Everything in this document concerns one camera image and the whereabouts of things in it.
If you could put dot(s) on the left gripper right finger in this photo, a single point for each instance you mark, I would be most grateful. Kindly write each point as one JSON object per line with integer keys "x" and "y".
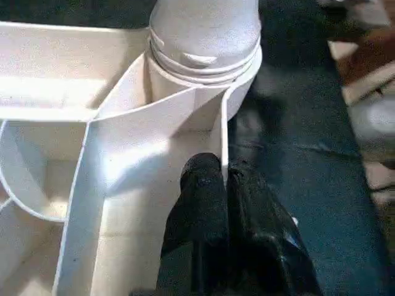
{"x": 265, "y": 246}

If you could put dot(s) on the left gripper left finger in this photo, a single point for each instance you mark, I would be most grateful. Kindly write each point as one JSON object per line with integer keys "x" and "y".
{"x": 197, "y": 234}

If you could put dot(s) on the white plastic table top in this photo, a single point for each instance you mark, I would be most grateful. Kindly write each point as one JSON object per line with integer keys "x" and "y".
{"x": 74, "y": 123}

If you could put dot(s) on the white plastic table leg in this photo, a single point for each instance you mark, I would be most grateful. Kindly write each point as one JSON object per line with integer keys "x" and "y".
{"x": 207, "y": 31}

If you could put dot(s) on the black work mat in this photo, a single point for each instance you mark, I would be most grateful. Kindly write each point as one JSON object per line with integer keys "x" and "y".
{"x": 296, "y": 154}

